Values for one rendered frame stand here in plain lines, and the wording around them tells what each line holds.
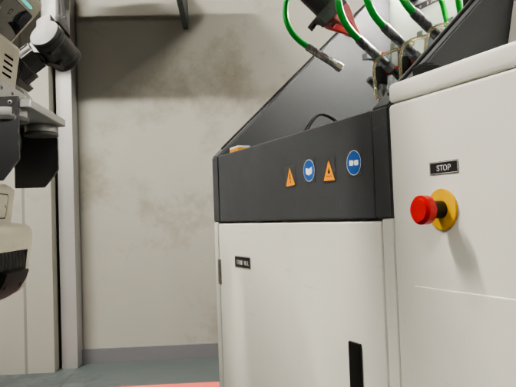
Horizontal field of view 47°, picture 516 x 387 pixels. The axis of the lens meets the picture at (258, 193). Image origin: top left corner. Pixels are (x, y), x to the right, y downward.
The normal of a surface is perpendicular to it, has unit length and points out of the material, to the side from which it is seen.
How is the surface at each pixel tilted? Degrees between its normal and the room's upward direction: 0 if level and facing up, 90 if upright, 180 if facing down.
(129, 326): 90
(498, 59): 90
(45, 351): 90
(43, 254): 90
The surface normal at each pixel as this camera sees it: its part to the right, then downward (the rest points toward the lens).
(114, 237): 0.05, -0.04
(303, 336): -0.90, 0.01
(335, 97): 0.43, -0.05
